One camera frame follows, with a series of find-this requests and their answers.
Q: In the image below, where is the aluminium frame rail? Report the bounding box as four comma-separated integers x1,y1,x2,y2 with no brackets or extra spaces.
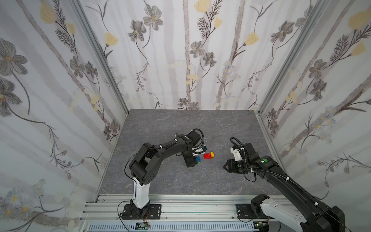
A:
80,194,256,222

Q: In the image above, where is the red lego brick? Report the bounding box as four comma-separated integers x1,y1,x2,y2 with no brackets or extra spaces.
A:
203,153,213,160

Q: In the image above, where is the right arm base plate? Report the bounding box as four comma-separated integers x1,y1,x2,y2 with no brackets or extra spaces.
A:
235,204,272,220

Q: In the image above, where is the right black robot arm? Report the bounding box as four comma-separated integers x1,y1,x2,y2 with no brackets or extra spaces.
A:
223,137,346,232

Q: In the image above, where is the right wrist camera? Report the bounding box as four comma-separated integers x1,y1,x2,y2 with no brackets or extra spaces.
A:
231,147,243,162

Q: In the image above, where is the black device under rail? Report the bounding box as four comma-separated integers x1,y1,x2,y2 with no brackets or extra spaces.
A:
253,221,269,232

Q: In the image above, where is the white slotted cable duct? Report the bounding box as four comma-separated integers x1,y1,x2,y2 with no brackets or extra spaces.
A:
87,221,259,232

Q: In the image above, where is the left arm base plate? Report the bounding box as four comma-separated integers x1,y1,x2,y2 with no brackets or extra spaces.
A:
119,204,162,220

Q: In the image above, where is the small circuit board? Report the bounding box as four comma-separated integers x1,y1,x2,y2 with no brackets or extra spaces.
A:
135,222,150,230

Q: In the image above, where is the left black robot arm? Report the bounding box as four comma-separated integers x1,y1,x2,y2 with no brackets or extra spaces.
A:
129,129,207,210

